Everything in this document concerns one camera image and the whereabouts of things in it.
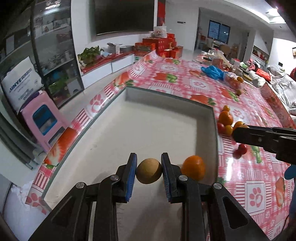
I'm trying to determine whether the large orange mandarin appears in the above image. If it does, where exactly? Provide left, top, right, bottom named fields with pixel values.
left=218, top=111, right=233, bottom=126

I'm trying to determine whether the red cherry tomato middle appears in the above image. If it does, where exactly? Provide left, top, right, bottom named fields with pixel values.
left=237, top=144, right=248, bottom=155

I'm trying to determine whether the orange with stem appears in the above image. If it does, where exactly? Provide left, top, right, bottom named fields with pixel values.
left=233, top=121, right=248, bottom=130

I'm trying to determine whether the strawberry pattern tablecloth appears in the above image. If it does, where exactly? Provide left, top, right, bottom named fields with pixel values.
left=26, top=52, right=295, bottom=239

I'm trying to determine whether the white sofa with clutter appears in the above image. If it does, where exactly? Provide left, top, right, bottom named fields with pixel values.
left=248, top=65, right=295, bottom=116

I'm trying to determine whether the yellow cherry tomato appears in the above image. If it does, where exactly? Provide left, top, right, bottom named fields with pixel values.
left=224, top=125, right=233, bottom=137

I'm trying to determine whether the small yellow kumquat far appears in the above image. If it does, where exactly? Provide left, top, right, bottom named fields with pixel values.
left=222, top=105, right=230, bottom=112

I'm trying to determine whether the glass fruit bowl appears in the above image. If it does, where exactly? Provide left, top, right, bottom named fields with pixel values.
left=225, top=72, right=245, bottom=90

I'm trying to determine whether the blue plastic bag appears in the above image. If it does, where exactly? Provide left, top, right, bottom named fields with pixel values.
left=201, top=65, right=227, bottom=81

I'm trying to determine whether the pink plastic stool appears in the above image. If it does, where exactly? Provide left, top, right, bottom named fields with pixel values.
left=21, top=90, right=69, bottom=152

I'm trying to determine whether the grey white tray box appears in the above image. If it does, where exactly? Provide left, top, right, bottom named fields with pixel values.
left=44, top=87, right=218, bottom=240

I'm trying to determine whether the red gift boxes stack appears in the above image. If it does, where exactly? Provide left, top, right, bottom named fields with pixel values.
left=134, top=33, right=183, bottom=59

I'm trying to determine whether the white printed bag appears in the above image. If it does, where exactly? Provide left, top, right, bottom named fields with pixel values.
left=1, top=56, right=43, bottom=113

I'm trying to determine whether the white tv console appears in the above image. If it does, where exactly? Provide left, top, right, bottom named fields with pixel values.
left=81, top=51, right=134, bottom=89

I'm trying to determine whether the green potted plant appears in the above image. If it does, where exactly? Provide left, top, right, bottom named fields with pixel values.
left=78, top=46, right=104, bottom=67

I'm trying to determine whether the glass display cabinet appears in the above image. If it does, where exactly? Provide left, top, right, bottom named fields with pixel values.
left=1, top=1, right=84, bottom=108

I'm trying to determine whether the black wall television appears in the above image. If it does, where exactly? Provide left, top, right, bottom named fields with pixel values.
left=94, top=0, right=154, bottom=35

